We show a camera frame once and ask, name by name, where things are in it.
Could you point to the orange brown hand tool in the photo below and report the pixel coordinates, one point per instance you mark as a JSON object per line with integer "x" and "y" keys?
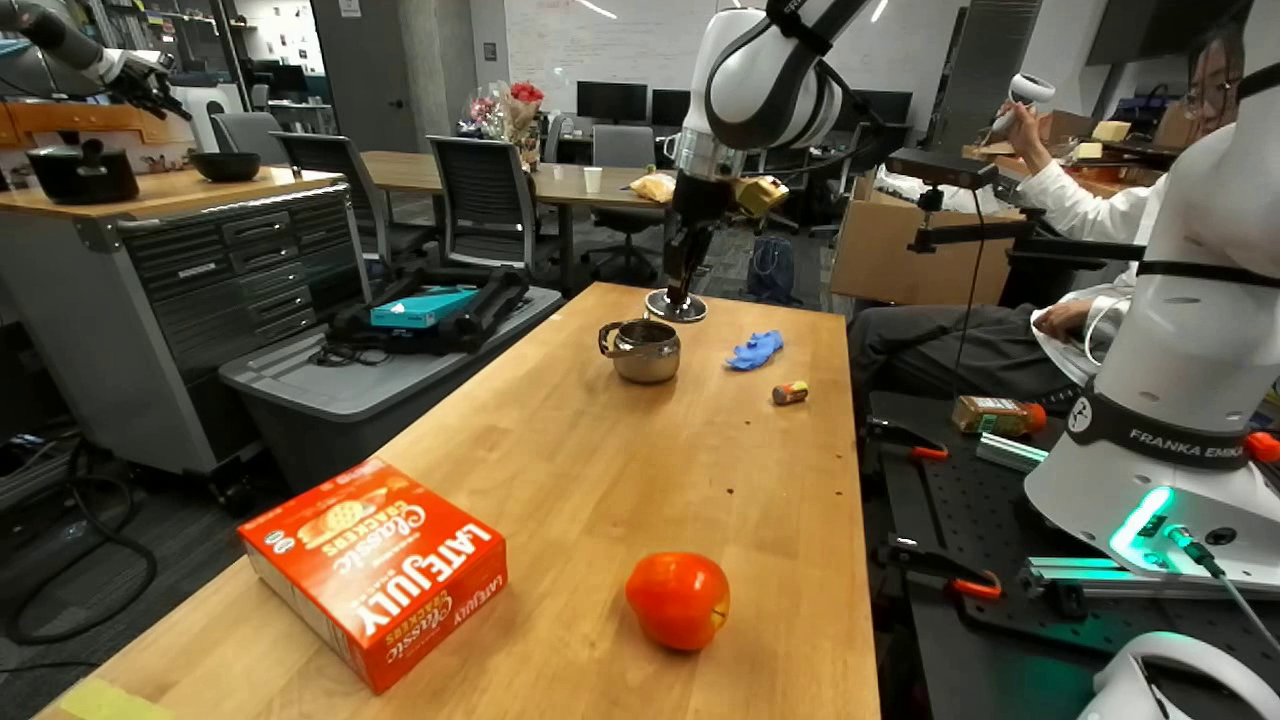
{"x": 995, "y": 413}

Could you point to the blue crumpled cloth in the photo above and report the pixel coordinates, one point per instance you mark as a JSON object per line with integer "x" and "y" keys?
{"x": 755, "y": 353}

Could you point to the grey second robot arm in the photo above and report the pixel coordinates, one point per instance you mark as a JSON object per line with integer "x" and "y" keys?
{"x": 82, "y": 47}

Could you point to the yellow orange small can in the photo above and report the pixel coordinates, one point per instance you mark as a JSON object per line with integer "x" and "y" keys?
{"x": 788, "y": 395}

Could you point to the yellow wrist camera mount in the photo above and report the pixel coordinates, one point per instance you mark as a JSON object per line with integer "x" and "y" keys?
{"x": 763, "y": 199}

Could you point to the operator right hand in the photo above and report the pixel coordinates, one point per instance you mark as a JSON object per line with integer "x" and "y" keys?
{"x": 1033, "y": 134}

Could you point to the steel kettle with spout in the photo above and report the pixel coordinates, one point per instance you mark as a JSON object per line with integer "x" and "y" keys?
{"x": 645, "y": 357}

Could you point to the orange cracker box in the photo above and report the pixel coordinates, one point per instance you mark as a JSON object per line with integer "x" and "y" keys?
{"x": 373, "y": 572}

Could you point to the flower bouquet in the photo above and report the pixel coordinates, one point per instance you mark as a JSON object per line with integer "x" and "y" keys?
{"x": 515, "y": 107}

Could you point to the grey drawer cabinet wood top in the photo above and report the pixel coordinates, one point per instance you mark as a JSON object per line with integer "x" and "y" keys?
{"x": 163, "y": 307}

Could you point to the aluminium extrusion rail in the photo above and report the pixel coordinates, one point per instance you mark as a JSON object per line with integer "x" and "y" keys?
{"x": 1009, "y": 449}
{"x": 1080, "y": 572}

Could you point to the brown cardboard box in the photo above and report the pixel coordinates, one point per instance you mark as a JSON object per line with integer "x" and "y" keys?
{"x": 906, "y": 254}

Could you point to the black mesh office chair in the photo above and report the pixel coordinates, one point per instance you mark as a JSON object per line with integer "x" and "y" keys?
{"x": 480, "y": 194}
{"x": 326, "y": 165}

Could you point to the yellow foam block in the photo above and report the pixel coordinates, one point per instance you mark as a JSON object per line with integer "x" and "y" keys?
{"x": 113, "y": 702}

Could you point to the black horizontal mount bar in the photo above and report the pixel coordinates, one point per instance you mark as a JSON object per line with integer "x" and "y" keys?
{"x": 1026, "y": 246}

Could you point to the blue backpack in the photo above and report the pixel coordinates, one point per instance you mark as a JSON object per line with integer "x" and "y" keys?
{"x": 769, "y": 271}

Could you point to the white curved plastic object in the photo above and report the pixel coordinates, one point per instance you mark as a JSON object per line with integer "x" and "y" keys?
{"x": 1173, "y": 653}

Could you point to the grey plastic tote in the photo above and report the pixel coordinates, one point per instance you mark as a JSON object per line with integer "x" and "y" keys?
{"x": 346, "y": 400}

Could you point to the steel kettle lid black knob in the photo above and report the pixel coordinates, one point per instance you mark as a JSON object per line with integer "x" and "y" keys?
{"x": 680, "y": 317}

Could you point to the orange toy tomato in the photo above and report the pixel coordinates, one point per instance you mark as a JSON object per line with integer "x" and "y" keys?
{"x": 676, "y": 601}

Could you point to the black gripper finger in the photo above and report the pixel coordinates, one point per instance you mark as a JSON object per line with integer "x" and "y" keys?
{"x": 687, "y": 266}

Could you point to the seated person white shirt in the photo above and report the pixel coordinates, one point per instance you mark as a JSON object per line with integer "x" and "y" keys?
{"x": 963, "y": 353}

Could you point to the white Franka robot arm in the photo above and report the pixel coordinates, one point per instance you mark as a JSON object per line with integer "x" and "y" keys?
{"x": 1187, "y": 335}

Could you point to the wooden meeting table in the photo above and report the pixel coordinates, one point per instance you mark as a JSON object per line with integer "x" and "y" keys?
{"x": 584, "y": 186}

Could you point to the black bowl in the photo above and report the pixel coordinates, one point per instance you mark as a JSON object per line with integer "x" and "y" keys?
{"x": 225, "y": 165}

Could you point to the operator left hand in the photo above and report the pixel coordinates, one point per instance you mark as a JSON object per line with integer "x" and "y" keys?
{"x": 1064, "y": 317}

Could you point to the black desktop monitor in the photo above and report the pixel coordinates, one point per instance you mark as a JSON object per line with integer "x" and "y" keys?
{"x": 610, "y": 101}
{"x": 885, "y": 108}
{"x": 675, "y": 108}

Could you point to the black cooking pot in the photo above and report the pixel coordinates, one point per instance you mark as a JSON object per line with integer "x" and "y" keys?
{"x": 82, "y": 175}

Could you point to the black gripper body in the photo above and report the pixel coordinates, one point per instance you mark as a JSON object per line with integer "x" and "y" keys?
{"x": 702, "y": 204}

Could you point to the black optical breadboard table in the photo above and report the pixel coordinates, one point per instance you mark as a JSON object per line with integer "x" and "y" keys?
{"x": 972, "y": 653}

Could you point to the white handheld controller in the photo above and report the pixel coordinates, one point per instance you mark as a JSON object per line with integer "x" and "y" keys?
{"x": 1029, "y": 91}

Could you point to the orange flat board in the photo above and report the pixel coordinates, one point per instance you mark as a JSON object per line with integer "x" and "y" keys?
{"x": 55, "y": 121}

